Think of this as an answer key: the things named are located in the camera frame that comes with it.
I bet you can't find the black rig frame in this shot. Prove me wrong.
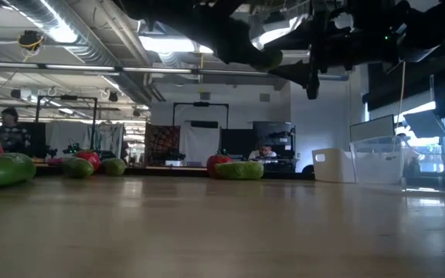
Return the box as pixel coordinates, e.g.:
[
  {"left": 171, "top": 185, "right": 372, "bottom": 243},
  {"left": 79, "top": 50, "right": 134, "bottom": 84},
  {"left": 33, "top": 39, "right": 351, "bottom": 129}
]
[
  {"left": 35, "top": 94, "right": 99, "bottom": 154},
  {"left": 172, "top": 101, "right": 230, "bottom": 131}
]

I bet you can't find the white sheet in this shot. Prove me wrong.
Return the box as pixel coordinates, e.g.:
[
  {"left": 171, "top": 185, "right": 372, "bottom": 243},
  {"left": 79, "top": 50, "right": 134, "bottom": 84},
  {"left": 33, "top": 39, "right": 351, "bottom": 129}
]
[
  {"left": 178, "top": 120, "right": 222, "bottom": 168},
  {"left": 46, "top": 120, "right": 92, "bottom": 158}
]

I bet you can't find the clear plastic basket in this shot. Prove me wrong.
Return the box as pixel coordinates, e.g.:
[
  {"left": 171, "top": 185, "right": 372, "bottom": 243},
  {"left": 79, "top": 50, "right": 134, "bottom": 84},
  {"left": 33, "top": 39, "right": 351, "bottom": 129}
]
[{"left": 348, "top": 135, "right": 406, "bottom": 185}]

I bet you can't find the green lime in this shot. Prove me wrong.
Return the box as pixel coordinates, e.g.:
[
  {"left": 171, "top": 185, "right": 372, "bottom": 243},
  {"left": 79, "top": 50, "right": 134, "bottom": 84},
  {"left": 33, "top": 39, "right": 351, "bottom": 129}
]
[
  {"left": 61, "top": 157, "right": 95, "bottom": 179},
  {"left": 101, "top": 158, "right": 127, "bottom": 177}
]

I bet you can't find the white plastic basket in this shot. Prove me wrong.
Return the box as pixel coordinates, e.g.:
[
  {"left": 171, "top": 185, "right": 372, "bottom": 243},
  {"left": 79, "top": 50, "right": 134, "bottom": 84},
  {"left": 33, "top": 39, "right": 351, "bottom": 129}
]
[{"left": 311, "top": 147, "right": 357, "bottom": 184}]

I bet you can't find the pale striped cloth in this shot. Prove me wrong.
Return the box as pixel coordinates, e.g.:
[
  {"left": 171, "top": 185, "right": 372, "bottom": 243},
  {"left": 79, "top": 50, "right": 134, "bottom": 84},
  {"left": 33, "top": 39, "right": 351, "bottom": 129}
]
[{"left": 90, "top": 122, "right": 126, "bottom": 159}]

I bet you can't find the dark patterned cloth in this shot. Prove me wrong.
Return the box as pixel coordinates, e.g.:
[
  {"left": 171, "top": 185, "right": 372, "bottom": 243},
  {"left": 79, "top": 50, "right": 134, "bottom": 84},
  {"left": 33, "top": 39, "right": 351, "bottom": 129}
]
[{"left": 144, "top": 123, "right": 182, "bottom": 166}]

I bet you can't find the long ceiling light bar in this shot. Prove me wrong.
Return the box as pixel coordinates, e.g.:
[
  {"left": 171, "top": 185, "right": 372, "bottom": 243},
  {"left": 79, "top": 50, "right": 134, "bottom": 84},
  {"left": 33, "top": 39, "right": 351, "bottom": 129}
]
[{"left": 0, "top": 60, "right": 270, "bottom": 76}]

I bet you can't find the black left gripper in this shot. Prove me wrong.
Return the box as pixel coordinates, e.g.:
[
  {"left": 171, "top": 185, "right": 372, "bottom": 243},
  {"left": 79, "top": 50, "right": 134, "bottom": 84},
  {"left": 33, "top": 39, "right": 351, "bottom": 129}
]
[{"left": 183, "top": 0, "right": 284, "bottom": 71}]

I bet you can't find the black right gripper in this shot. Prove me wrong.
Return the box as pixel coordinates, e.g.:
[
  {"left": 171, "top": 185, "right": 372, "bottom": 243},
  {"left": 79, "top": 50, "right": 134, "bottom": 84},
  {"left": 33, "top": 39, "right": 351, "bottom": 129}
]
[{"left": 268, "top": 7, "right": 401, "bottom": 100}]

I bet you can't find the bright ceiling light panel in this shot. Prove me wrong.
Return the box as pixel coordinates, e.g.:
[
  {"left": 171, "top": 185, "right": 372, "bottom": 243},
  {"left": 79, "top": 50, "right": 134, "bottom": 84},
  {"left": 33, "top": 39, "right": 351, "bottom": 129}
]
[{"left": 137, "top": 34, "right": 216, "bottom": 55}]

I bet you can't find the thin yellow cable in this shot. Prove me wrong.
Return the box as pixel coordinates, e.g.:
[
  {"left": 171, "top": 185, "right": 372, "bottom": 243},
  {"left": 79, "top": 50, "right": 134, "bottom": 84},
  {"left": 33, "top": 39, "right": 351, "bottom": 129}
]
[{"left": 397, "top": 60, "right": 407, "bottom": 125}]

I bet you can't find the person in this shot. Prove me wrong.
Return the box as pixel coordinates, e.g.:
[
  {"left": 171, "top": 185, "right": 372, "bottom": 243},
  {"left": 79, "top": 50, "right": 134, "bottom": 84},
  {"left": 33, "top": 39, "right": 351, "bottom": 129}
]
[
  {"left": 0, "top": 107, "right": 32, "bottom": 154},
  {"left": 247, "top": 141, "right": 278, "bottom": 161}
]

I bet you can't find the black aluminium table frame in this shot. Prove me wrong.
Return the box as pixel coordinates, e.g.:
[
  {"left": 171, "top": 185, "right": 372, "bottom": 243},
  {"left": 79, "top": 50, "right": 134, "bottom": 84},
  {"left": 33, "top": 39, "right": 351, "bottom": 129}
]
[{"left": 32, "top": 164, "right": 316, "bottom": 181}]

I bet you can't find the dark tilted monitor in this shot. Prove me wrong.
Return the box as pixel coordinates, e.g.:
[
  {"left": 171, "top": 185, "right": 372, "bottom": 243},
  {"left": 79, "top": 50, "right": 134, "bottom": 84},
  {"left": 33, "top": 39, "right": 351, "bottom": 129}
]
[{"left": 402, "top": 109, "right": 445, "bottom": 139}]

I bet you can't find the silver ventilation duct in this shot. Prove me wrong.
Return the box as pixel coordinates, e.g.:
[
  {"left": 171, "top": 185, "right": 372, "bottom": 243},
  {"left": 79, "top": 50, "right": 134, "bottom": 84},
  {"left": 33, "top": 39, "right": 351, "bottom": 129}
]
[{"left": 0, "top": 0, "right": 158, "bottom": 105}]

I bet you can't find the black yellow cable reel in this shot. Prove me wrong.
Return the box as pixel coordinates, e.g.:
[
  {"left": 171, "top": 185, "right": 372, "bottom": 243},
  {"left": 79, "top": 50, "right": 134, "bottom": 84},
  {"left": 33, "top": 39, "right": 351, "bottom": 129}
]
[{"left": 16, "top": 29, "right": 46, "bottom": 53}]

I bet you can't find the grey monitor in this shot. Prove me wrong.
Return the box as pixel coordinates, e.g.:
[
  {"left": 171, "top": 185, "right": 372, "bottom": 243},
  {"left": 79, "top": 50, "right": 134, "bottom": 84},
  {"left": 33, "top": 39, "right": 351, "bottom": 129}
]
[{"left": 348, "top": 114, "right": 396, "bottom": 143}]

